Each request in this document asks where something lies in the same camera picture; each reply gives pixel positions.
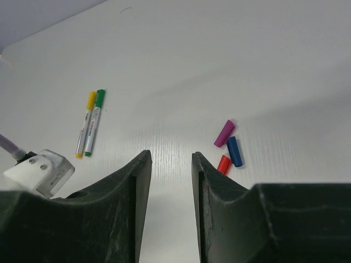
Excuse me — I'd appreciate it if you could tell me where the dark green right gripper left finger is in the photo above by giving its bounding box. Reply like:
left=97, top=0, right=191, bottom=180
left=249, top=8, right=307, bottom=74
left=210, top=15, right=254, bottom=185
left=1, top=150, right=152, bottom=262

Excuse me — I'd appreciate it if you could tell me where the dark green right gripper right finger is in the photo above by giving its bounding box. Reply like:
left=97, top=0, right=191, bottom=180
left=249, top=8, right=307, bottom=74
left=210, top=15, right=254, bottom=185
left=191, top=152, right=350, bottom=262

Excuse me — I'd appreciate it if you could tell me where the white marker yellow end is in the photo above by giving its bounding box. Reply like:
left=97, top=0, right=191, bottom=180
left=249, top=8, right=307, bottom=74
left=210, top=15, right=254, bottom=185
left=75, top=109, right=92, bottom=158

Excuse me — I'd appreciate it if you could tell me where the white marker green end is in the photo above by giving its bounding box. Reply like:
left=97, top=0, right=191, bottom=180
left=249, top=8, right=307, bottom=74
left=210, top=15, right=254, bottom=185
left=84, top=105, right=101, bottom=157

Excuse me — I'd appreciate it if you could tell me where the yellow pen cap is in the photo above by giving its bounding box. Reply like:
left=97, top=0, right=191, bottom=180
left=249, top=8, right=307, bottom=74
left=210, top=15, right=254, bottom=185
left=86, top=92, right=96, bottom=111

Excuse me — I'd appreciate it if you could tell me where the green pen cap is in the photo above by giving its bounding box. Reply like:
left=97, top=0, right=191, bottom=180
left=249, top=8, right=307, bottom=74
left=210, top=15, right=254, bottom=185
left=95, top=89, right=106, bottom=108

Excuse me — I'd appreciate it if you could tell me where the red pen cap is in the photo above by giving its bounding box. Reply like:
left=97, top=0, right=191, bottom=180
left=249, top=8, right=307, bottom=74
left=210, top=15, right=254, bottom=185
left=217, top=155, right=232, bottom=175

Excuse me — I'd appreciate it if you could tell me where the blue pen cap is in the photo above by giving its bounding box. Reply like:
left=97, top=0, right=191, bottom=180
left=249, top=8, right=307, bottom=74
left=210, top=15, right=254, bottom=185
left=227, top=136, right=243, bottom=168

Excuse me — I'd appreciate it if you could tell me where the purple pen cap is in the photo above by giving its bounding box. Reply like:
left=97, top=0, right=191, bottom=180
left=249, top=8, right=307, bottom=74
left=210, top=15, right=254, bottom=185
left=214, top=119, right=236, bottom=148

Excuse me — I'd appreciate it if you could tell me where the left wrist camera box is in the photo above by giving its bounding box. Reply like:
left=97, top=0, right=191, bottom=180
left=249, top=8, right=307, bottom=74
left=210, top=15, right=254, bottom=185
left=3, top=149, right=75, bottom=198

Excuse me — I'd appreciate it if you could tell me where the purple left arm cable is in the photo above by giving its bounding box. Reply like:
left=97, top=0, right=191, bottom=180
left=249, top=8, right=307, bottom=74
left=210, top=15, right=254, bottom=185
left=0, top=133, right=28, bottom=162

